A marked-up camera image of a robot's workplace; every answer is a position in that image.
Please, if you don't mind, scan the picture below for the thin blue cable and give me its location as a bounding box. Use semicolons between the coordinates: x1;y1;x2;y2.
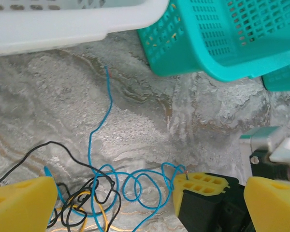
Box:
43;65;187;232

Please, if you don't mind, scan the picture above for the thin black cable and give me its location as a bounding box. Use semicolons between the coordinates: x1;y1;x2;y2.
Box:
0;141;123;229

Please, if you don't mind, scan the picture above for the white plastic basket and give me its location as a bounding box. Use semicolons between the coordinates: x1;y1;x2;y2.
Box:
0;0;171;58

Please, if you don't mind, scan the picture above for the teal plastic basket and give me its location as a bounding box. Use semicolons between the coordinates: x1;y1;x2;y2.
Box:
137;0;290;83
262;60;290;92

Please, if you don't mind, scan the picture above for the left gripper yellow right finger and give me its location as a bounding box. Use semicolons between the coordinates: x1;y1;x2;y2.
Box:
243;176;290;232

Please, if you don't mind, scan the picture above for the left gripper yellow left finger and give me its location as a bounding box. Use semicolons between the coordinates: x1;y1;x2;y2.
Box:
0;176;58;232

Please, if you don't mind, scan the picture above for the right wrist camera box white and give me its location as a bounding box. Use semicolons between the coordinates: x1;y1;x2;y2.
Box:
239;126;290;170

